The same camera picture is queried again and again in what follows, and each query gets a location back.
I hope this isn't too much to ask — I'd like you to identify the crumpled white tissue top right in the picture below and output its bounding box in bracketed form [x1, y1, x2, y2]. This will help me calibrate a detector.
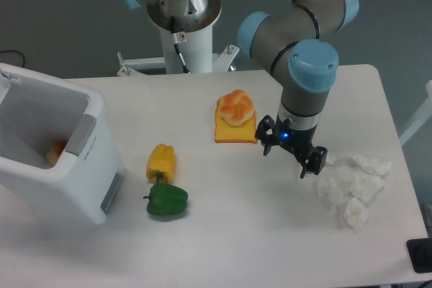
[345, 152, 393, 177]

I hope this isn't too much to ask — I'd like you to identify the white trash can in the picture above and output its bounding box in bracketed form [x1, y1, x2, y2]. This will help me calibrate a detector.
[1, 64, 125, 225]

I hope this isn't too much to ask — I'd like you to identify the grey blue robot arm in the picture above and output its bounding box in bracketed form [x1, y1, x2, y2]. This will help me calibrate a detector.
[125, 0, 359, 174]

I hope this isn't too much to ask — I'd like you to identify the crumpled white tissue middle right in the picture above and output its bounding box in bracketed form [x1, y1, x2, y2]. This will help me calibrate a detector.
[349, 174, 384, 202]

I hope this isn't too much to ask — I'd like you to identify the crumpled white tissue bottom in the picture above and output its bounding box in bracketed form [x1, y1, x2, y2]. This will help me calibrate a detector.
[339, 196, 369, 232]

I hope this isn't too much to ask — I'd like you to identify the black floor cable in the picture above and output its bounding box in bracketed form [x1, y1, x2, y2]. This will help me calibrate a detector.
[0, 49, 26, 67]

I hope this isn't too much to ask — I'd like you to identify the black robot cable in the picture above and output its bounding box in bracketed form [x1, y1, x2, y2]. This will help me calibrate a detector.
[169, 16, 192, 74]

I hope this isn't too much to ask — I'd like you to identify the crumpled white tissue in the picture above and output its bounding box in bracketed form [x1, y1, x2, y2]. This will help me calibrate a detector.
[349, 174, 384, 202]
[339, 196, 369, 232]
[345, 152, 393, 177]
[325, 152, 337, 166]
[315, 177, 345, 206]

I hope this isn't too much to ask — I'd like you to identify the crumpled white tissue middle left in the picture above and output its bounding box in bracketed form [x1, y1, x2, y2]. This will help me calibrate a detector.
[315, 177, 345, 206]

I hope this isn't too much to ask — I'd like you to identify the orange item inside trash can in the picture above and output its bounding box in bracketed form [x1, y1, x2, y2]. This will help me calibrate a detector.
[45, 140, 67, 166]

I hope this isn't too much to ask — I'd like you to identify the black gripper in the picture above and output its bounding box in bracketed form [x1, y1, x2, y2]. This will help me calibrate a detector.
[255, 115, 327, 179]

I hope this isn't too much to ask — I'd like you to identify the yellow bell pepper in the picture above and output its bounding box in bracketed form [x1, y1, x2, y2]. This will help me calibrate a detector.
[146, 144, 176, 184]

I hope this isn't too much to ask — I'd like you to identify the braided bread roll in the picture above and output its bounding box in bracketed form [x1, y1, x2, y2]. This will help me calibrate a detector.
[216, 89, 255, 127]

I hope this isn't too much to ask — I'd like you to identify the toast slice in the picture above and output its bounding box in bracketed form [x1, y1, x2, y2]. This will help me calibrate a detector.
[214, 106, 257, 144]

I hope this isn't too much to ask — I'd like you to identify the crumpled white tissue top left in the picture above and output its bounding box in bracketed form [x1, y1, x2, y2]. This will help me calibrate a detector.
[325, 152, 337, 166]

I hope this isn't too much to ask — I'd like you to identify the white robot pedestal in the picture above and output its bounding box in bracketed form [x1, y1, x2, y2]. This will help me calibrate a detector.
[117, 21, 240, 76]

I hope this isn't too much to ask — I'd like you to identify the black device at table edge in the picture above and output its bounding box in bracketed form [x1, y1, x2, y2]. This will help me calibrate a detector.
[406, 237, 431, 273]

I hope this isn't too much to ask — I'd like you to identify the green bell pepper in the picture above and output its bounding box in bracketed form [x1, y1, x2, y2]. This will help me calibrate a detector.
[143, 183, 188, 217]

